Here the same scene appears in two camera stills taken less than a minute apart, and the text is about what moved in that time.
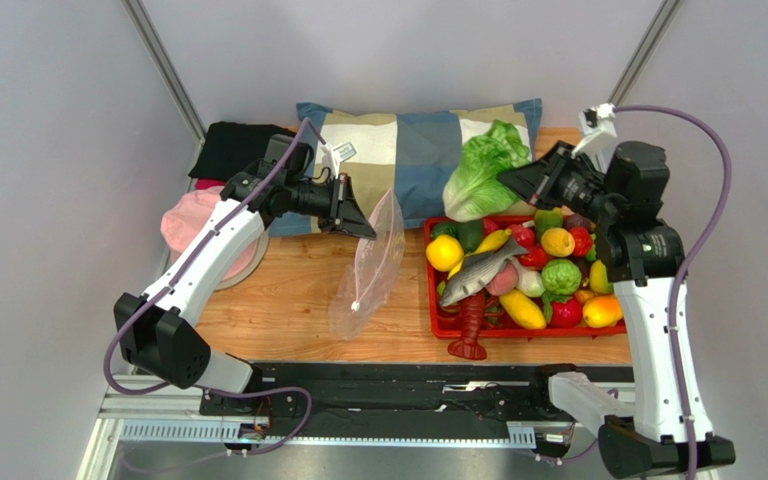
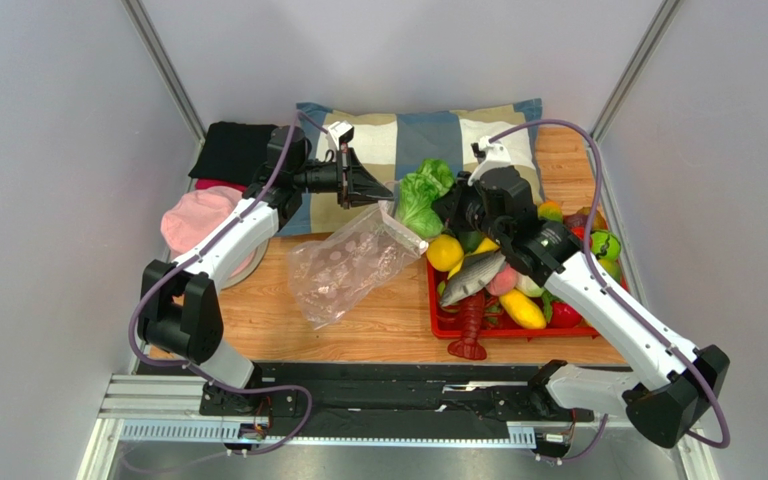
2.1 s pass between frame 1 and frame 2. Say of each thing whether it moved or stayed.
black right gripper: moved
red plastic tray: stayed
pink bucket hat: stayed
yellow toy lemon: stayed
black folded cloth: stayed
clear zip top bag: moved
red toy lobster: stayed
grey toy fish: stayed
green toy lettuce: moved
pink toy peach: stayed
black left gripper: moved
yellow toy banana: stayed
